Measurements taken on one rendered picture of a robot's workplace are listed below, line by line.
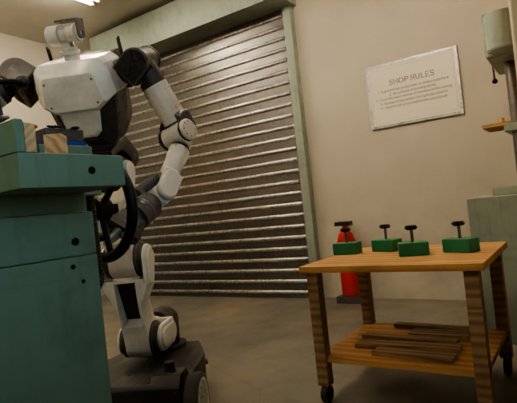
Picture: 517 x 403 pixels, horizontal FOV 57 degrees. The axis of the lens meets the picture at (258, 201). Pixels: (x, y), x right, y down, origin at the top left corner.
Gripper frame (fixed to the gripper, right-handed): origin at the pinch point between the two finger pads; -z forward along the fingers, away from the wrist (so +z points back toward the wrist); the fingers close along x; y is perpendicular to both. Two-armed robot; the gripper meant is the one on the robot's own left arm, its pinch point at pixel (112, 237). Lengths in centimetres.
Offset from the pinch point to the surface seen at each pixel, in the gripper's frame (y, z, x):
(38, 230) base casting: 35.7, -30.6, -6.9
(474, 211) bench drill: -26, 137, -106
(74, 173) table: 49, -25, -11
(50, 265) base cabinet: 30.5, -32.4, -11.4
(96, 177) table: 47, -21, -13
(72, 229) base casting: 32.6, -24.6, -9.6
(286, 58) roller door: -66, 273, 52
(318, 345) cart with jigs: -45, 36, -68
